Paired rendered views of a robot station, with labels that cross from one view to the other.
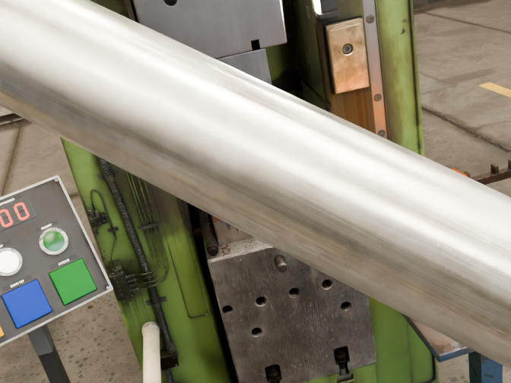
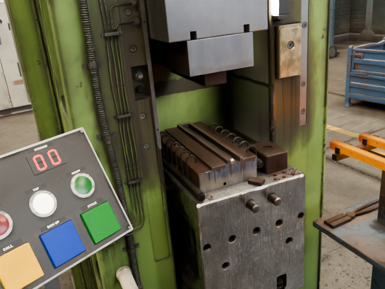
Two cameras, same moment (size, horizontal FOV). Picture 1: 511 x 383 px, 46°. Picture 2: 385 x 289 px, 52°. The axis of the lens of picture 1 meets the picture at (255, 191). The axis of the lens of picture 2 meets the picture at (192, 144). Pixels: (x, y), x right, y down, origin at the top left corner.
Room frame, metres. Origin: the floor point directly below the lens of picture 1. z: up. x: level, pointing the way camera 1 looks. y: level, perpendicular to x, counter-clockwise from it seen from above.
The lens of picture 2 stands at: (0.27, 0.43, 1.49)
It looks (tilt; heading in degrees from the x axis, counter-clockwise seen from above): 21 degrees down; 343
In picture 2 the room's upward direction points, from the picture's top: 5 degrees counter-clockwise
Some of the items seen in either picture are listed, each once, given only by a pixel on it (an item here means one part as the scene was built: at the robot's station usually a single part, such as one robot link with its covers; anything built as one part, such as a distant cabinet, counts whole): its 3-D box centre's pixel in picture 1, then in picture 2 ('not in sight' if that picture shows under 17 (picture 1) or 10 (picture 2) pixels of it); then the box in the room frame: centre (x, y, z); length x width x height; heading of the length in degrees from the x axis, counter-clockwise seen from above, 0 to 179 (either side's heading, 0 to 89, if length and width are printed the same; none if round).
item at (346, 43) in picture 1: (347, 56); (289, 51); (1.44, -0.29, 1.27); 0.09 x 0.02 x 0.17; 95
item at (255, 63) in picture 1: (214, 58); (191, 47); (1.50, 0.03, 1.32); 0.42 x 0.20 x 0.10; 5
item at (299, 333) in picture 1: (276, 259); (217, 211); (1.51, -0.02, 0.69); 0.56 x 0.38 x 0.45; 5
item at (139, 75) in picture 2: not in sight; (140, 82); (1.43, 0.22, 1.24); 0.03 x 0.03 x 0.07; 5
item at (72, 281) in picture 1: (73, 281); (100, 222); (1.10, 0.42, 1.01); 0.07 x 0.05 x 0.07; 120
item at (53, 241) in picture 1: (53, 241); (82, 185); (1.14, 0.44, 1.09); 0.05 x 0.03 x 0.04; 95
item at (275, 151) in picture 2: not in sight; (267, 156); (1.36, -0.16, 0.95); 0.12 x 0.08 x 0.06; 5
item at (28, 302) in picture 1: (26, 303); (62, 243); (1.05, 0.51, 1.01); 0.07 x 0.05 x 0.07; 120
